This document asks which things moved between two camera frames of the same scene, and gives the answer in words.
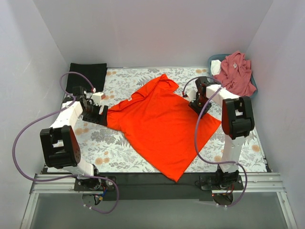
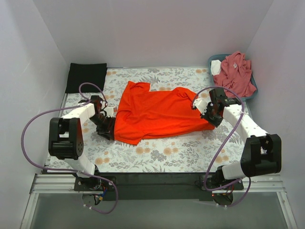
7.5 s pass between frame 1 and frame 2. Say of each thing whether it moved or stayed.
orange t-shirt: moved
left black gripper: moved
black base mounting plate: stayed
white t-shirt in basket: stayed
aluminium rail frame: stayed
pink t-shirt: stayed
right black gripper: moved
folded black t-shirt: stayed
